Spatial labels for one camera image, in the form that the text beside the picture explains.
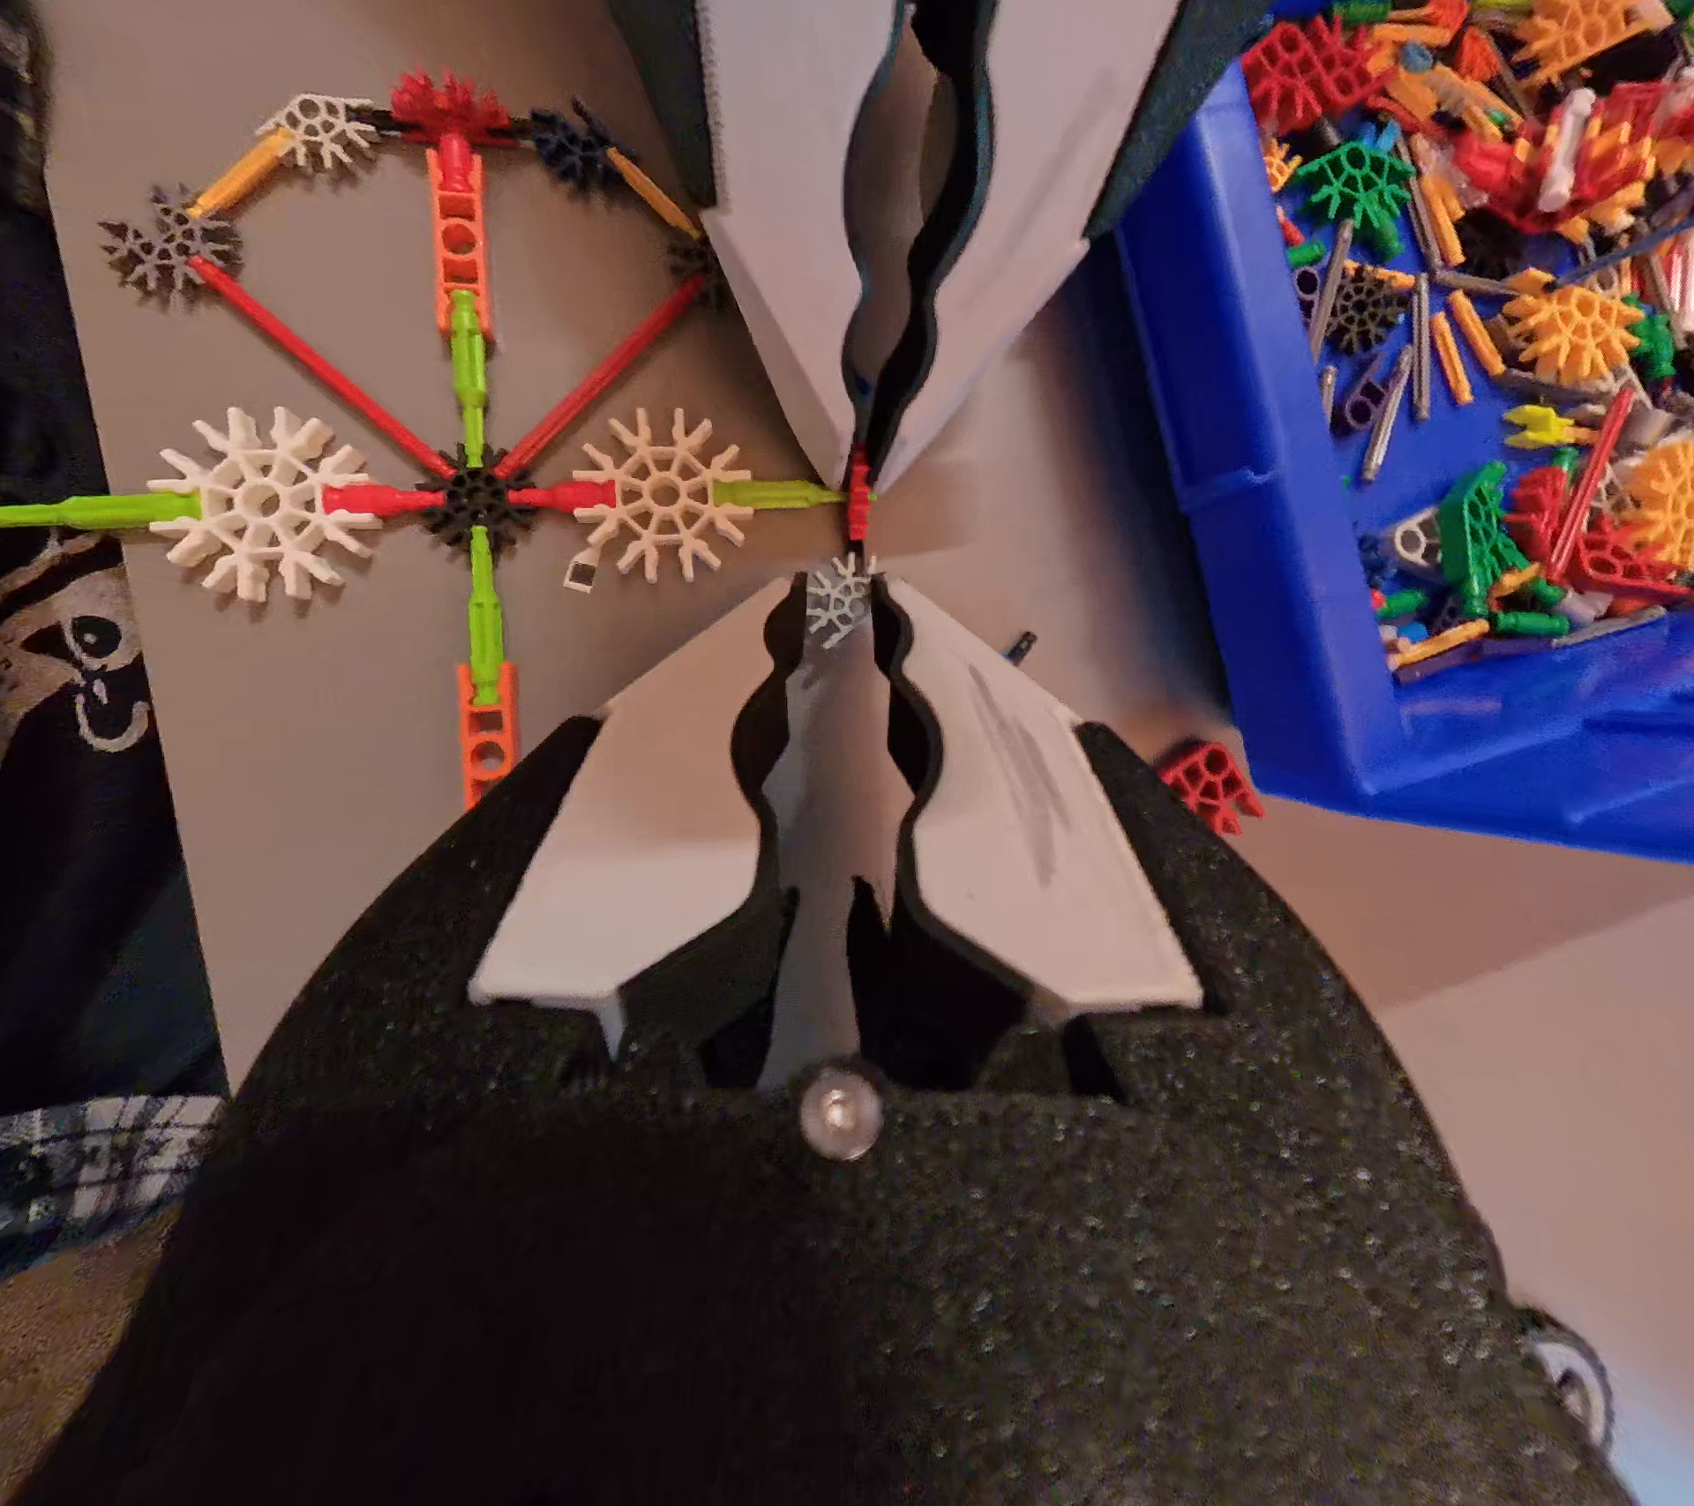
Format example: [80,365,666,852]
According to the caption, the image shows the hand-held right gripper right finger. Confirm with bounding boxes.
[848,575,1208,1090]

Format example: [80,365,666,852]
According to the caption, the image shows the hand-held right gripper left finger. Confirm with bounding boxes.
[466,577,807,1086]

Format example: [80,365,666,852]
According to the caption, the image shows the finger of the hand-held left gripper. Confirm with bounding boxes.
[863,0,1236,492]
[678,0,918,492]

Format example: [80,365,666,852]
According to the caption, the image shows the grey-white toy connector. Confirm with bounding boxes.
[803,554,883,651]

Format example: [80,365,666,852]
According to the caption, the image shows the blue plastic bin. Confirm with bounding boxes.
[1112,0,1694,866]

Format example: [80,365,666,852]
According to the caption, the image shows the colourful rod and connector structure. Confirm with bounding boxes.
[0,70,879,813]

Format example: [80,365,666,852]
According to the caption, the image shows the pile of toy construction pieces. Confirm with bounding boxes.
[1241,0,1694,681]

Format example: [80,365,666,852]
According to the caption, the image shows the red toy connector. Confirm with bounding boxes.
[1158,739,1269,836]

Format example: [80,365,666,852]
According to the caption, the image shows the black printed clothing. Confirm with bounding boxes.
[0,0,230,1104]

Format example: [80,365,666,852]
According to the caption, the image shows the plaid cloth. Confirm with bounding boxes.
[0,1093,228,1275]

